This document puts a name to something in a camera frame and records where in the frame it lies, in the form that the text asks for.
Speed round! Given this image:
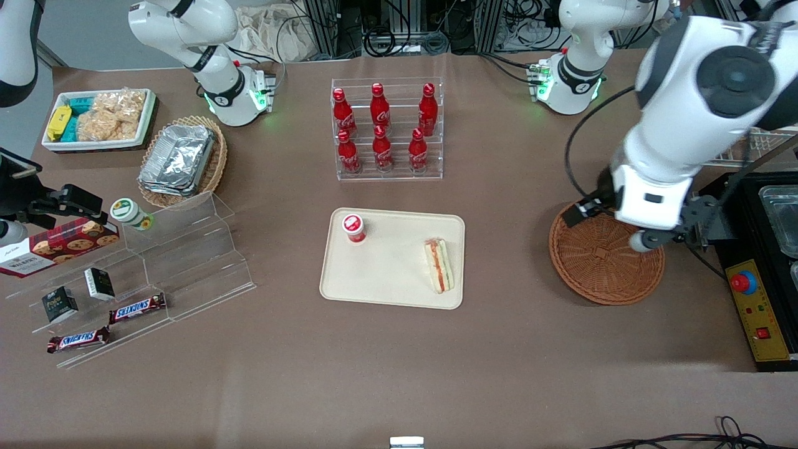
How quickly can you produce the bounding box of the red tartan cookie box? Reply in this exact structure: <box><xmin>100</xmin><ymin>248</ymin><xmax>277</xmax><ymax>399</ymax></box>
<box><xmin>0</xmin><ymin>218</ymin><xmax>120</xmax><ymax>279</ymax></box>

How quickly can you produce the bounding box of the red cola bottle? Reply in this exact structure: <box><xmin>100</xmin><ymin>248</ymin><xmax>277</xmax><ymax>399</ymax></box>
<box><xmin>408</xmin><ymin>128</ymin><xmax>430</xmax><ymax>173</ymax></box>
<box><xmin>332</xmin><ymin>87</ymin><xmax>356</xmax><ymax>135</ymax></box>
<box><xmin>370</xmin><ymin>83</ymin><xmax>392</xmax><ymax>132</ymax></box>
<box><xmin>372</xmin><ymin>125</ymin><xmax>395</xmax><ymax>173</ymax></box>
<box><xmin>337</xmin><ymin>129</ymin><xmax>362</xmax><ymax>174</ymax></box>
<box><xmin>418</xmin><ymin>83</ymin><xmax>439</xmax><ymax>137</ymax></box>

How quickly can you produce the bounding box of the triangle sandwich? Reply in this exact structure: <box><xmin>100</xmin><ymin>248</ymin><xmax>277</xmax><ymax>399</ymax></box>
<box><xmin>424</xmin><ymin>238</ymin><xmax>454</xmax><ymax>294</ymax></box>

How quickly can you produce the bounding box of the black cable bundle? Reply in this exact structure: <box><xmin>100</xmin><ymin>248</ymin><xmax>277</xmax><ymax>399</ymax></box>
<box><xmin>362</xmin><ymin>0</ymin><xmax>451</xmax><ymax>58</ymax></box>
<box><xmin>502</xmin><ymin>0</ymin><xmax>562</xmax><ymax>52</ymax></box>

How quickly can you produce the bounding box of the clear acrylic stepped shelf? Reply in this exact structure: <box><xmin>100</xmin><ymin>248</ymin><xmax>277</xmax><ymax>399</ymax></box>
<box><xmin>5</xmin><ymin>190</ymin><xmax>257</xmax><ymax>370</ymax></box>

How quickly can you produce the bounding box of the yellow emergency stop box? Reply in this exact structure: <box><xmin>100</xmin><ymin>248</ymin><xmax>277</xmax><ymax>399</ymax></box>
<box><xmin>725</xmin><ymin>259</ymin><xmax>794</xmax><ymax>364</ymax></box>

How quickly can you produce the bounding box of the green-lidded white bottle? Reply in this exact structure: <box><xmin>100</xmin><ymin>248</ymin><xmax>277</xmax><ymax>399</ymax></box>
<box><xmin>110</xmin><ymin>198</ymin><xmax>155</xmax><ymax>232</ymax></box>

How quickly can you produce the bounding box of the black aluminium frame post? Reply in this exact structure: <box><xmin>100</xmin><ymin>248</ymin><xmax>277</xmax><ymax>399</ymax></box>
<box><xmin>474</xmin><ymin>0</ymin><xmax>507</xmax><ymax>54</ymax></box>
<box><xmin>300</xmin><ymin>0</ymin><xmax>362</xmax><ymax>60</ymax></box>

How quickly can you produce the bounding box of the clear acrylic bottle rack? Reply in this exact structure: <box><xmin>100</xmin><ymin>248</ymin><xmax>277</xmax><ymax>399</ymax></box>
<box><xmin>330</xmin><ymin>77</ymin><xmax>445</xmax><ymax>181</ymax></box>

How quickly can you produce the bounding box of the clear bag of crackers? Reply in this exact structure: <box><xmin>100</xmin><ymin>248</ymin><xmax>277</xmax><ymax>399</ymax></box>
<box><xmin>94</xmin><ymin>89</ymin><xmax>148</xmax><ymax>125</ymax></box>
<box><xmin>77</xmin><ymin>109</ymin><xmax>139</xmax><ymax>142</ymax></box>

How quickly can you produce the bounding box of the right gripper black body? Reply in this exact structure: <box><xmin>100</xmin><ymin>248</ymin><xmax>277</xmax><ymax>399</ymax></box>
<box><xmin>0</xmin><ymin>181</ymin><xmax>44</xmax><ymax>228</ymax></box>

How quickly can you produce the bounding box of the white rectangular bin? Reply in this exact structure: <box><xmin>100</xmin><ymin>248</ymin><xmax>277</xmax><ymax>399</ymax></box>
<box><xmin>41</xmin><ymin>88</ymin><xmax>158</xmax><ymax>153</ymax></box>

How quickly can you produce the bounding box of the black side stand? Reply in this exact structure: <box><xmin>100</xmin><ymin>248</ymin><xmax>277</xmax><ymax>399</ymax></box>
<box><xmin>698</xmin><ymin>171</ymin><xmax>798</xmax><ymax>373</ymax></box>

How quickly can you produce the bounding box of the small black box white side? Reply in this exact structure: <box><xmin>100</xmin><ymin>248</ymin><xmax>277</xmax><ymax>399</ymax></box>
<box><xmin>84</xmin><ymin>268</ymin><xmax>117</xmax><ymax>302</ymax></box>

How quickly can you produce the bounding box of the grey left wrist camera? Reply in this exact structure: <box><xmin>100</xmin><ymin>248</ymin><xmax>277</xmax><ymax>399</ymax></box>
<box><xmin>628</xmin><ymin>195</ymin><xmax>724</xmax><ymax>252</ymax></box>

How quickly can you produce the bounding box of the black floor cable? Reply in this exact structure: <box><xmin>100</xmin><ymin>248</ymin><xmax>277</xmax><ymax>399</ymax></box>
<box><xmin>589</xmin><ymin>416</ymin><xmax>798</xmax><ymax>449</ymax></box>

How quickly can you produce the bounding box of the beige crumpled cloth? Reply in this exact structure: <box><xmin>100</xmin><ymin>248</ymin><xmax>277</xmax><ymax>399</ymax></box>
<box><xmin>234</xmin><ymin>5</ymin><xmax>312</xmax><ymax>63</ymax></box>

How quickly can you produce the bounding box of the cream plastic tray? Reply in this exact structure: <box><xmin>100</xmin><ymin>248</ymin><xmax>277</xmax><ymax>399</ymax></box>
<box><xmin>319</xmin><ymin>208</ymin><xmax>466</xmax><ymax>311</ymax></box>

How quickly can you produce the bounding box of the aluminium foil container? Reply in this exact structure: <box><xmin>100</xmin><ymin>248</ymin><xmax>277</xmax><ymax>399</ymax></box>
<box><xmin>142</xmin><ymin>124</ymin><xmax>216</xmax><ymax>188</ymax></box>
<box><xmin>138</xmin><ymin>175</ymin><xmax>206</xmax><ymax>198</ymax></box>

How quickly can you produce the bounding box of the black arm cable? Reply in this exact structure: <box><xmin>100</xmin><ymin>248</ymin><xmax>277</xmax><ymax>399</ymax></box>
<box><xmin>564</xmin><ymin>86</ymin><xmax>637</xmax><ymax>203</ymax></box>

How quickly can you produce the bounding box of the small black box gold print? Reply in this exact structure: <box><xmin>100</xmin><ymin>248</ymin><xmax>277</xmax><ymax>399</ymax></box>
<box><xmin>41</xmin><ymin>286</ymin><xmax>79</xmax><ymax>324</ymax></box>

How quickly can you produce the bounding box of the Snickers bar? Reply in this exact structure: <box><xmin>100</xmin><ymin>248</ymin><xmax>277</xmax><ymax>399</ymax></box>
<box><xmin>108</xmin><ymin>293</ymin><xmax>167</xmax><ymax>325</ymax></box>
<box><xmin>47</xmin><ymin>326</ymin><xmax>112</xmax><ymax>355</ymax></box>

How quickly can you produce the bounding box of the yellow snack packet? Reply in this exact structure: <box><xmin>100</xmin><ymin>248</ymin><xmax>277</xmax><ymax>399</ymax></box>
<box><xmin>47</xmin><ymin>105</ymin><xmax>73</xmax><ymax>142</ymax></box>

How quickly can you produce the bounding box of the metal wire rack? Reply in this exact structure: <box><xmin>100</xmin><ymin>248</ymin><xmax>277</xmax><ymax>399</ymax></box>
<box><xmin>711</xmin><ymin>127</ymin><xmax>798</xmax><ymax>168</ymax></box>

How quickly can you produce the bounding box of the red cup with white lid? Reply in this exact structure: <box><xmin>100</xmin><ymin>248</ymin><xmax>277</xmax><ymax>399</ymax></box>
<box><xmin>341</xmin><ymin>213</ymin><xmax>367</xmax><ymax>244</ymax></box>

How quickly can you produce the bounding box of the round brown wicker basket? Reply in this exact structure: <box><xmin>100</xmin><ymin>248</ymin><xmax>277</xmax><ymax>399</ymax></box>
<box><xmin>549</xmin><ymin>203</ymin><xmax>665</xmax><ymax>306</ymax></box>

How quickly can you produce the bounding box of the oval light wicker basket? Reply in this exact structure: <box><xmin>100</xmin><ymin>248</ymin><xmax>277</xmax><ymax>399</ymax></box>
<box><xmin>137</xmin><ymin>115</ymin><xmax>228</xmax><ymax>210</ymax></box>

